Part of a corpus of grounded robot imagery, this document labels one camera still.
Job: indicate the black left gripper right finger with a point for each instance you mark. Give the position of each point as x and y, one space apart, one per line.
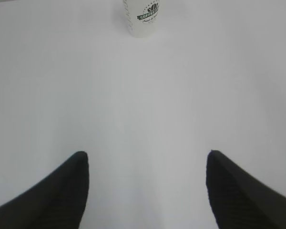
240 201

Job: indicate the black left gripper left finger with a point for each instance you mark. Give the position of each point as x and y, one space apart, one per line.
56 202

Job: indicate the white paper coffee cup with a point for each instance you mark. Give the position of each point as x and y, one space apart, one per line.
141 16

